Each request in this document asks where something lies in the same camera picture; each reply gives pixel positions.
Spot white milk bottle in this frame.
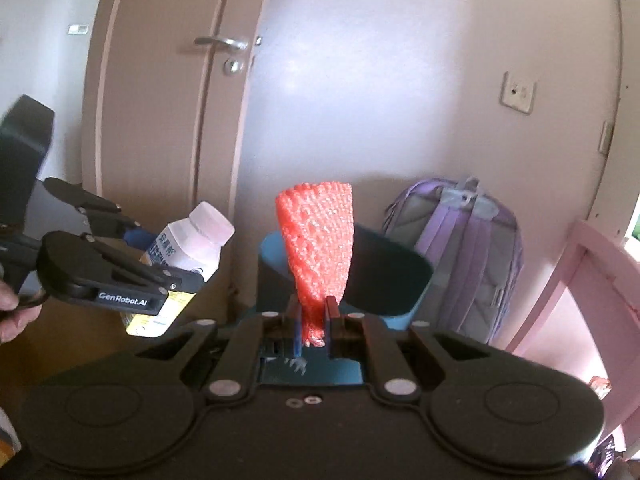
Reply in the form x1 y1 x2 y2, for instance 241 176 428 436
122 202 234 338

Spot red foam fruit net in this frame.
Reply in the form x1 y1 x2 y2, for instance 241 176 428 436
276 181 355 348

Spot teal plastic trash bin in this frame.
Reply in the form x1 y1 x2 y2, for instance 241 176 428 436
255 226 433 330

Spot person's left hand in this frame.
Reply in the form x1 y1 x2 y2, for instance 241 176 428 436
0 282 42 344

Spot purple grey backpack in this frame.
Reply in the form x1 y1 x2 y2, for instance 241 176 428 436
382 178 524 344

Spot beige wooden door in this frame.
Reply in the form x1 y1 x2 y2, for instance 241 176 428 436
79 0 281 306

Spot pink wooden furniture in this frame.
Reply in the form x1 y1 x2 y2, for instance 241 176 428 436
506 221 639 457

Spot white wall switch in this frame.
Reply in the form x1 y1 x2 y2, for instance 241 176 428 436
67 24 90 36

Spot silver door handle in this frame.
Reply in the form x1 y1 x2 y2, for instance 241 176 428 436
193 35 250 76

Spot white wall socket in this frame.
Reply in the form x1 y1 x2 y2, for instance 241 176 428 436
500 72 537 115

